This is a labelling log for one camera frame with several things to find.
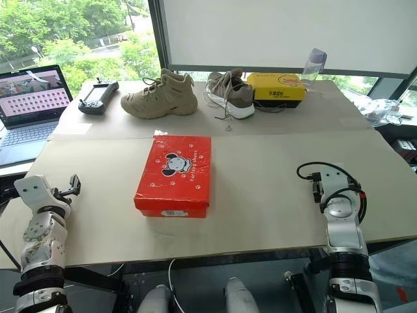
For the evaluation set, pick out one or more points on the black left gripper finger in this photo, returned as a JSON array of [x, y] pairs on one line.
[[77, 184]]

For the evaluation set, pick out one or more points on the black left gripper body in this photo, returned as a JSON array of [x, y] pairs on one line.
[[62, 193]]

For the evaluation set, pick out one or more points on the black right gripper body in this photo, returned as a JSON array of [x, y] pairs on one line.
[[316, 189]]

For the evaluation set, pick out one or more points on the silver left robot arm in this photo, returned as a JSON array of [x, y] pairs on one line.
[[42, 238]]

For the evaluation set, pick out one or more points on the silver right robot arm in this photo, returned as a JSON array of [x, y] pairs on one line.
[[345, 238]]

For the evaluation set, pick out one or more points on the red shoe box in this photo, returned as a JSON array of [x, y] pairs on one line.
[[177, 172]]

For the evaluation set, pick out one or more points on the yellow black box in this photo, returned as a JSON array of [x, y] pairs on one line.
[[277, 89]]

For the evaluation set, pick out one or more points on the dark grey remote controller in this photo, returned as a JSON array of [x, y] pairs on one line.
[[97, 98]]

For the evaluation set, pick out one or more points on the open grey laptop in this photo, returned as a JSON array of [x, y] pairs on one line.
[[26, 107]]

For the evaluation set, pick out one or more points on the clear plastic packaging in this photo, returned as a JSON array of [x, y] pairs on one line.
[[381, 111]]

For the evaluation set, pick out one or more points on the clear water bottle purple cap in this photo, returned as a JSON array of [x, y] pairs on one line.
[[313, 66]]

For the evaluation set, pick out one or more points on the beige hiking boot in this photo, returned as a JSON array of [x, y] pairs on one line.
[[163, 96]]

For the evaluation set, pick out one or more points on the grey sneaker with white sole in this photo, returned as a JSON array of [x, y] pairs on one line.
[[233, 94]]

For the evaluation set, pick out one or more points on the grey rounded robot knee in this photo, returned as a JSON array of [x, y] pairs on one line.
[[156, 298], [239, 295]]

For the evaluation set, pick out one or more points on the white roller blind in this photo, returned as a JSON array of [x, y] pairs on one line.
[[286, 32]]

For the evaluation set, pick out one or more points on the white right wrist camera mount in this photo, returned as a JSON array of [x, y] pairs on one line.
[[334, 179]]

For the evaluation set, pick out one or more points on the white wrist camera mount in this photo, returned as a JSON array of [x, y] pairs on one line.
[[334, 179], [32, 188]]

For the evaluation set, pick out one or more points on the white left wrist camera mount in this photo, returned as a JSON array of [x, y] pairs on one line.
[[32, 188]]

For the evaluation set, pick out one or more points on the dark window frame post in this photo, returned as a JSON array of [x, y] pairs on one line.
[[159, 32]]

